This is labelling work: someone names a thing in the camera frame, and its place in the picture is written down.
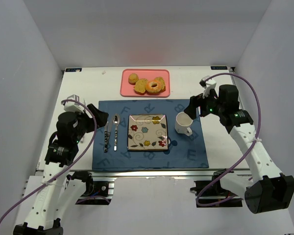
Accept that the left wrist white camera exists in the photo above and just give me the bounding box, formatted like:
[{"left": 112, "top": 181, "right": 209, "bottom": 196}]
[{"left": 61, "top": 94, "right": 86, "bottom": 113}]

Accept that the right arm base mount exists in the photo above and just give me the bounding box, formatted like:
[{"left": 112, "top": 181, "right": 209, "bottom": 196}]
[{"left": 190, "top": 169, "right": 243, "bottom": 208}]

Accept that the aluminium table front rail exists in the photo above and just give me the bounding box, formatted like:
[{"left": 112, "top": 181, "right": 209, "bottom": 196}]
[{"left": 36, "top": 168, "right": 252, "bottom": 179}]

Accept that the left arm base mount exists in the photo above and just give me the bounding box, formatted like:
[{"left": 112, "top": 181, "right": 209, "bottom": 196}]
[{"left": 65, "top": 171, "right": 114, "bottom": 205}]

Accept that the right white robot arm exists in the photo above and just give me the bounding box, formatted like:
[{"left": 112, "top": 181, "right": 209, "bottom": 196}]
[{"left": 184, "top": 85, "right": 294, "bottom": 214}]

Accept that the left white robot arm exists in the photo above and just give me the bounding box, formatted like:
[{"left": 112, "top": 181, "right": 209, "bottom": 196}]
[{"left": 13, "top": 103, "right": 109, "bottom": 235}]

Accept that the small round muffin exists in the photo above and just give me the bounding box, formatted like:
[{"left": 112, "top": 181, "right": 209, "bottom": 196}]
[{"left": 128, "top": 73, "right": 139, "bottom": 85}]

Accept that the pink plastic tray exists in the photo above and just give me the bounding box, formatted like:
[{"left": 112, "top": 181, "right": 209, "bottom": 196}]
[{"left": 120, "top": 69, "right": 171, "bottom": 98}]

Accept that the wrist white camera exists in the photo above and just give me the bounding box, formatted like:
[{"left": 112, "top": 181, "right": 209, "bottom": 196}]
[
  {"left": 61, "top": 94, "right": 86, "bottom": 113},
  {"left": 199, "top": 76, "right": 217, "bottom": 98}
]

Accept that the spoon with patterned handle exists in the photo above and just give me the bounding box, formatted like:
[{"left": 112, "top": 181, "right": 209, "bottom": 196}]
[{"left": 114, "top": 114, "right": 121, "bottom": 151}]

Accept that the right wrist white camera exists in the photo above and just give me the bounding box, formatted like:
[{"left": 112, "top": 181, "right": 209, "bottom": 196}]
[{"left": 199, "top": 76, "right": 217, "bottom": 98}]

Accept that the blue lettered placemat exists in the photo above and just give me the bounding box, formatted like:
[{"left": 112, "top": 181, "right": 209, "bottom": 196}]
[{"left": 92, "top": 99, "right": 209, "bottom": 171}]

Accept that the square floral ceramic plate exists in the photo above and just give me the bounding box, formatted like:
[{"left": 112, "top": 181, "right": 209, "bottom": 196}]
[{"left": 127, "top": 114, "right": 169, "bottom": 151}]

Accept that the orange sugared bagel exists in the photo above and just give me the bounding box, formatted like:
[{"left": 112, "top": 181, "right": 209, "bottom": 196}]
[{"left": 145, "top": 80, "right": 162, "bottom": 94}]

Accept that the seeded bread slice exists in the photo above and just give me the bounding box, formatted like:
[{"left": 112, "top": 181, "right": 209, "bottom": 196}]
[
  {"left": 134, "top": 78, "right": 148, "bottom": 95},
  {"left": 154, "top": 77, "right": 166, "bottom": 93}
]

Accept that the white ceramic mug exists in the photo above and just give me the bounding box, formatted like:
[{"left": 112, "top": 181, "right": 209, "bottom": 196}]
[{"left": 175, "top": 112, "right": 193, "bottom": 137}]

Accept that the fork with patterned handle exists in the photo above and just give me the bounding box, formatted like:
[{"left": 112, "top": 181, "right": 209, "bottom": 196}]
[{"left": 104, "top": 122, "right": 109, "bottom": 153}]

